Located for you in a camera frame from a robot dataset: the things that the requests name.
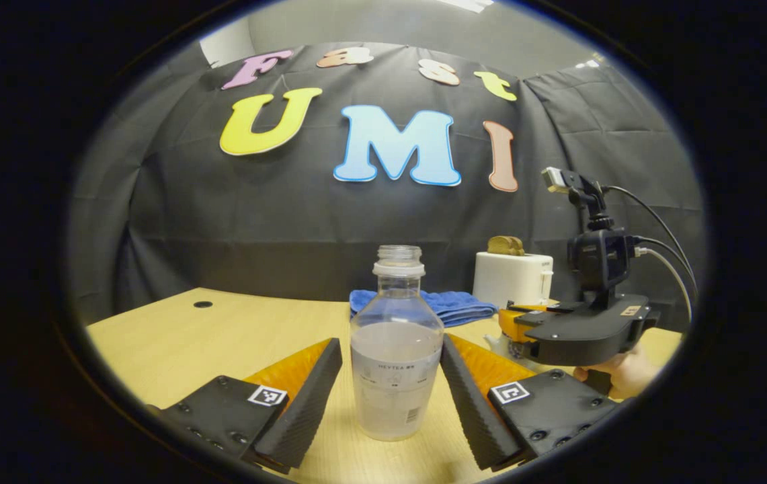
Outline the white toaster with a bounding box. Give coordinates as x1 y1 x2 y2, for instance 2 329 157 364
473 251 554 310

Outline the white blue-patterned teacup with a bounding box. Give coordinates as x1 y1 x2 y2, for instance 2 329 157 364
483 332 529 359

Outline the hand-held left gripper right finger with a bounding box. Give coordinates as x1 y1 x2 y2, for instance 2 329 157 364
440 334 626 471

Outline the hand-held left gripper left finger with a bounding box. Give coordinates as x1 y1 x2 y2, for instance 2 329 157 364
148 337 344 471

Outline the clear plastic water bottle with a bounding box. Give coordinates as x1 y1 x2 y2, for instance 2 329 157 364
350 245 445 442

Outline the black cable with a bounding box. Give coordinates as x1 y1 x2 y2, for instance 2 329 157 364
602 186 698 296
632 237 696 288

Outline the black backdrop cloth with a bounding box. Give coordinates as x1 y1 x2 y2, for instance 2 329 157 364
71 42 705 330

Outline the grey cable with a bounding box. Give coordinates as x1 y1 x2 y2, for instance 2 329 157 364
635 247 693 323

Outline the blue folded towel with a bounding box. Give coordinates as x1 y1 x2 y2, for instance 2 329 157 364
349 290 498 328

